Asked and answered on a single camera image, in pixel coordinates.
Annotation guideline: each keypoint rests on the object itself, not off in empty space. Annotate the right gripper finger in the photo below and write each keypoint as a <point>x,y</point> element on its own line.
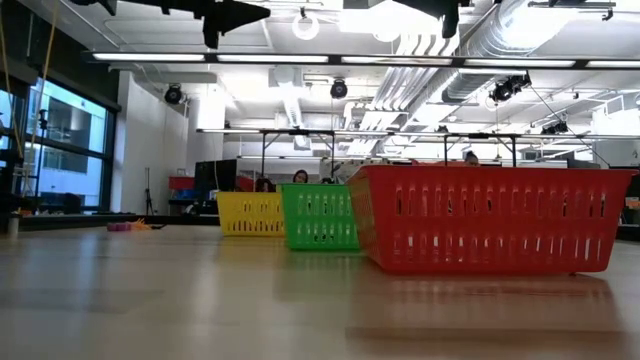
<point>430,5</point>

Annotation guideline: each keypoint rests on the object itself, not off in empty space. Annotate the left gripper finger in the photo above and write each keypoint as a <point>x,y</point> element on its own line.
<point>235,7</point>
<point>235,22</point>

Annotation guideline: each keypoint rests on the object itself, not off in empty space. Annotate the black Halloween decoration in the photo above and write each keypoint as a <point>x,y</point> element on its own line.
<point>158,227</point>

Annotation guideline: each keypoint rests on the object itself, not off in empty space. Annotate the orange Halloween decoration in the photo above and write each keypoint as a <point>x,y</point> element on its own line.
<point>140,226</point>

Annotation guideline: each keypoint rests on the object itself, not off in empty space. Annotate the purple Halloween decoration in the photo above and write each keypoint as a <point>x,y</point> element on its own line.
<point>119,227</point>

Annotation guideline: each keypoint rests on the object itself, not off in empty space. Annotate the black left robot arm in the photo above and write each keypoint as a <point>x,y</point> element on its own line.
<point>150,4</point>

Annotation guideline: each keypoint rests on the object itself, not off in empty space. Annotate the long black linear light fixture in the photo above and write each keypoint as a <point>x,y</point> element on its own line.
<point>150,57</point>

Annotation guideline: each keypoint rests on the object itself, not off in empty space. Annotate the black spotlight cluster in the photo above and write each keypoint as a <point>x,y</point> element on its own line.
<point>502,91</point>

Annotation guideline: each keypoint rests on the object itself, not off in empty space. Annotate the person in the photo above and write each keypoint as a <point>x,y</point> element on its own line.
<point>300,176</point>
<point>471,159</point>
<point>265,186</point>

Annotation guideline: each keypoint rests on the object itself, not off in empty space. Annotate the black monitor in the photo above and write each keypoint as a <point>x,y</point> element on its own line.
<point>215,175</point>

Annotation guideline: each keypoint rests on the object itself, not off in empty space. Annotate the red storage bin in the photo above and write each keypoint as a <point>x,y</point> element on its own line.
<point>181,183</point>

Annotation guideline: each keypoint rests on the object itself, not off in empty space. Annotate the blue storage bin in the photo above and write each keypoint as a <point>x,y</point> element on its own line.
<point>185,194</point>

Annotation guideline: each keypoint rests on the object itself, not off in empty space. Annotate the large dark-framed window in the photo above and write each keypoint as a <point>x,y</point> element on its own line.
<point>70,125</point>

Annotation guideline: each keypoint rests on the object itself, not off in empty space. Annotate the thin black tripod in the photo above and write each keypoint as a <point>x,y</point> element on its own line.
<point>148,197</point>

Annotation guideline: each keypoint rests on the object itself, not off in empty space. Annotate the yellow plastic basket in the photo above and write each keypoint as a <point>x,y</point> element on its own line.
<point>250,215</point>

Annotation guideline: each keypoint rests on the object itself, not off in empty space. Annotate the red plastic basket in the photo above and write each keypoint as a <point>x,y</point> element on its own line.
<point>490,225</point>

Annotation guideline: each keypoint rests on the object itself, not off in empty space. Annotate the green plastic basket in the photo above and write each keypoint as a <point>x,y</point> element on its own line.
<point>320,220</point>

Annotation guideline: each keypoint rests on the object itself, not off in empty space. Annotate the white cup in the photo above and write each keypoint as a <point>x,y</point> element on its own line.
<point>13,227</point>

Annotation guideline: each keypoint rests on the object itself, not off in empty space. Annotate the silver ventilation duct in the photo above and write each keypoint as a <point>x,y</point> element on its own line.
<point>500,35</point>

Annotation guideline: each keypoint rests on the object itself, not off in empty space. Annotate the black metal rig frame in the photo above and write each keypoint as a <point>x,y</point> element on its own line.
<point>297,132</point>
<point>480,135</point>

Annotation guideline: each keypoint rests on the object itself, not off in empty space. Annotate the black ceiling rail fixture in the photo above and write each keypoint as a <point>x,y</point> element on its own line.
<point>570,4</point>

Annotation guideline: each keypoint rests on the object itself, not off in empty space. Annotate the black aluminium table frame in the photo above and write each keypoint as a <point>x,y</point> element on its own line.
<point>75,221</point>

